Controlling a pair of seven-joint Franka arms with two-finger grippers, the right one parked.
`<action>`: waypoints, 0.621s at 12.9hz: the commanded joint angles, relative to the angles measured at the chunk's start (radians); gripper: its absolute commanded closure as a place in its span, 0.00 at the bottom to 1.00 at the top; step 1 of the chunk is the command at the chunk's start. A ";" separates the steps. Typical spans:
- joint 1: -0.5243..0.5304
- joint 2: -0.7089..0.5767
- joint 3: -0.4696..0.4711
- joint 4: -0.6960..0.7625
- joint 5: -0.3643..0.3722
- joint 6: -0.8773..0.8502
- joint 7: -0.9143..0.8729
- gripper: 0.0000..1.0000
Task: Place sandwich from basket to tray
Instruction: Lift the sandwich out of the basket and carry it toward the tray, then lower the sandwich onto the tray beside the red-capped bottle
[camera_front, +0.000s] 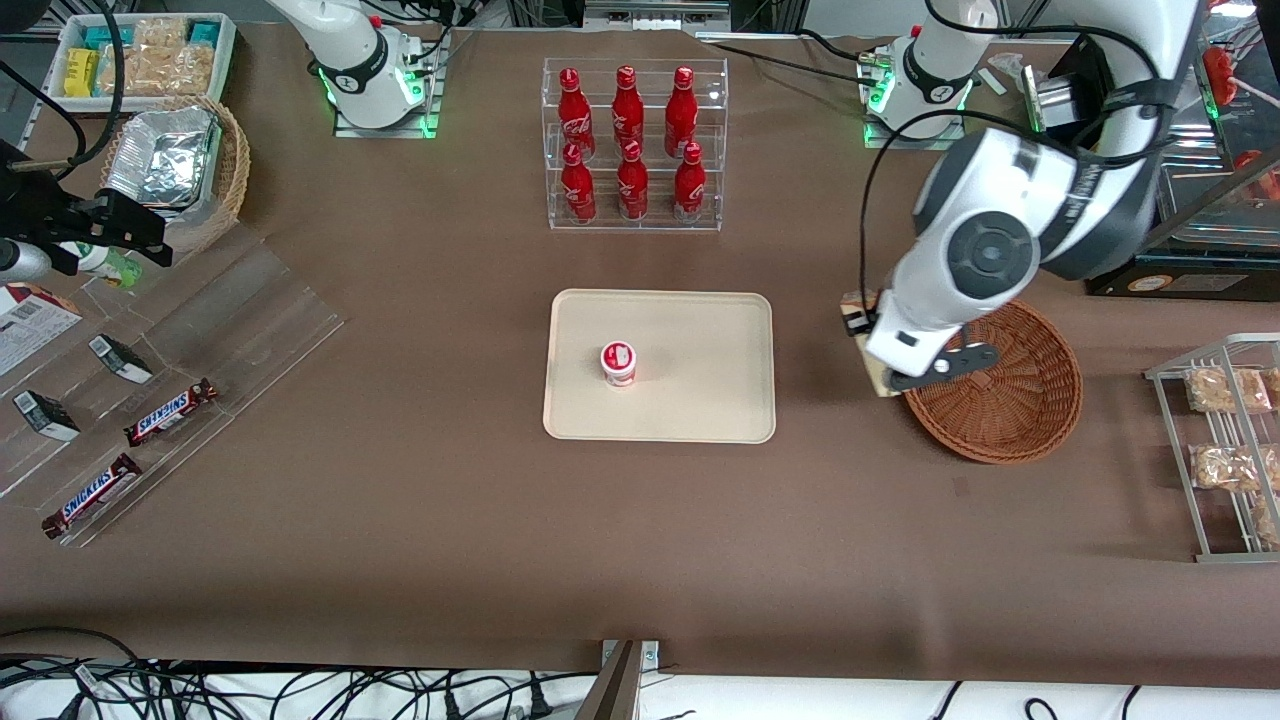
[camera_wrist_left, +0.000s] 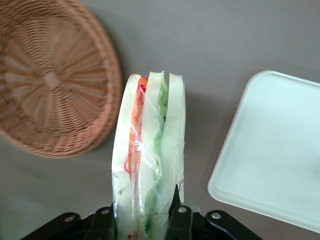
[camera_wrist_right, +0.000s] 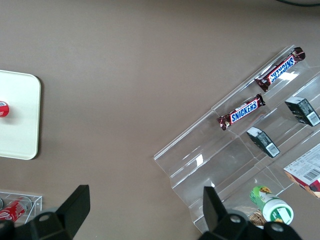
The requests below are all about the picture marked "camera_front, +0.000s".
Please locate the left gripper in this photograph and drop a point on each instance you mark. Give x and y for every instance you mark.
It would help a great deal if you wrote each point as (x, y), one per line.
(857, 323)

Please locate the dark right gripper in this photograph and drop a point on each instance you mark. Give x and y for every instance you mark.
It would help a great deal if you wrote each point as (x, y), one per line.
(42, 216)

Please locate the triangle sandwich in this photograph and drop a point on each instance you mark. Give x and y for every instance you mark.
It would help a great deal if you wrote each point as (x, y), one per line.
(878, 380)

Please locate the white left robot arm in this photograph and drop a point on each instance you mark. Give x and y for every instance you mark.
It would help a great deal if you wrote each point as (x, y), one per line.
(990, 250)

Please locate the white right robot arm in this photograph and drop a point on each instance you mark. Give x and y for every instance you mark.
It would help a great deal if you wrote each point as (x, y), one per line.
(350, 60)

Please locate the tan deep wicker basket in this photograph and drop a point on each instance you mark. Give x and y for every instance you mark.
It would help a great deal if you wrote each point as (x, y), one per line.
(232, 170)

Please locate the brown round wicker basket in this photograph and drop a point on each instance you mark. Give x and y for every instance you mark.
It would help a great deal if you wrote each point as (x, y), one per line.
(1020, 400)

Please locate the beige plastic tray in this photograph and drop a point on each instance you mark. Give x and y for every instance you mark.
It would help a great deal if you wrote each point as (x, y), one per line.
(690, 400)

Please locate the steel appliance tray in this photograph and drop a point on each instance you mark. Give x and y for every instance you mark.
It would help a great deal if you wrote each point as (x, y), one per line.
(1220, 215)

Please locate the green white small bottle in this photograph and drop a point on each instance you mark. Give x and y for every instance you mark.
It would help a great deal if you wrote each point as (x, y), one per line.
(110, 266)

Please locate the silver foil container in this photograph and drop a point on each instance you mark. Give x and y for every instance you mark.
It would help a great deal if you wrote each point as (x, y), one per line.
(165, 155)

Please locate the white carton with barcode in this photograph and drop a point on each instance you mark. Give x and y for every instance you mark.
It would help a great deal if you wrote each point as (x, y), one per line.
(30, 330)

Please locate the small black white box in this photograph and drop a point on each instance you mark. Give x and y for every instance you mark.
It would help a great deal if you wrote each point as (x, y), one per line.
(45, 415)
(120, 359)

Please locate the clear acrylic display stand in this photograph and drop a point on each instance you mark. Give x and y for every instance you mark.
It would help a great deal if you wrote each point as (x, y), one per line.
(250, 320)

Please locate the yellow snack packet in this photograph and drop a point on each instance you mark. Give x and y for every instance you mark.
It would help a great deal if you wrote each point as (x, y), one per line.
(82, 72)

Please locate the clear bag of crackers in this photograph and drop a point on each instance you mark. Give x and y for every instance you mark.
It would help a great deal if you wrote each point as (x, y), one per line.
(160, 30)
(165, 70)

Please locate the snickers chocolate bar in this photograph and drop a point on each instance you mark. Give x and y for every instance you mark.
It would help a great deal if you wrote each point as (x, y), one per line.
(92, 497)
(170, 412)

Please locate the teal snack packet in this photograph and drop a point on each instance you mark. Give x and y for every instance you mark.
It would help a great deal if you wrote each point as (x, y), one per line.
(100, 37)
(204, 32)

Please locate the red cola bottle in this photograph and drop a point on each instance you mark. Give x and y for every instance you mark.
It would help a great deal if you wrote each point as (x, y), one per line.
(578, 190)
(572, 115)
(689, 190)
(632, 185)
(627, 105)
(681, 110)

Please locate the white plastic bin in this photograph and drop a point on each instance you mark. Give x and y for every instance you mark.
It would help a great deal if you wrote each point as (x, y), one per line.
(225, 60)

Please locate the clear acrylic bottle rack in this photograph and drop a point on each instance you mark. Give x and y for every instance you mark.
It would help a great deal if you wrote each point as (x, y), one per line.
(715, 130)

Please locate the red white yogurt cup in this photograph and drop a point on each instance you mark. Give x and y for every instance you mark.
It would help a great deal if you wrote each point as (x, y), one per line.
(618, 362)

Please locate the small white strip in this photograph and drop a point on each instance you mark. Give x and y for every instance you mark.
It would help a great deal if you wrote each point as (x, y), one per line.
(994, 82)

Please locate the crumpled clear plastic wrap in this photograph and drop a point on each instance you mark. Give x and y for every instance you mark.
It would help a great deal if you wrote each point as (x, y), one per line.
(1015, 65)

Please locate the black appliance with yellow panel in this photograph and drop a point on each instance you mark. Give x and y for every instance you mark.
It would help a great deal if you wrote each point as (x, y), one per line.
(1200, 280)

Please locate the brown snack bag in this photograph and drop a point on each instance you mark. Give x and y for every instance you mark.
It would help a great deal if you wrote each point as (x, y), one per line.
(1225, 390)
(1225, 467)
(1268, 520)

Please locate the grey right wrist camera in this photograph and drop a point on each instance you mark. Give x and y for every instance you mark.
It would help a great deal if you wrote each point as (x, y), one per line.
(20, 262)

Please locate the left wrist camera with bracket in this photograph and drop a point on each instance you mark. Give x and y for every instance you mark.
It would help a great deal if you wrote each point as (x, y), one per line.
(950, 365)

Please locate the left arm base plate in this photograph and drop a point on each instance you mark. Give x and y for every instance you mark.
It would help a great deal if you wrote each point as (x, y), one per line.
(915, 143)

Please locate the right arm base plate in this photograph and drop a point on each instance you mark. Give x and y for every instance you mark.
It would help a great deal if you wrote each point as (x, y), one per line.
(385, 131)

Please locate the aluminium frame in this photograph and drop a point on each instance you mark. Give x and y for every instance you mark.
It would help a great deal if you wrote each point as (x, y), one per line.
(655, 12)

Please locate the aluminium post with bracket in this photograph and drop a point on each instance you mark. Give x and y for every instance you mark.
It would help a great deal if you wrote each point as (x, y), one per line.
(618, 690)

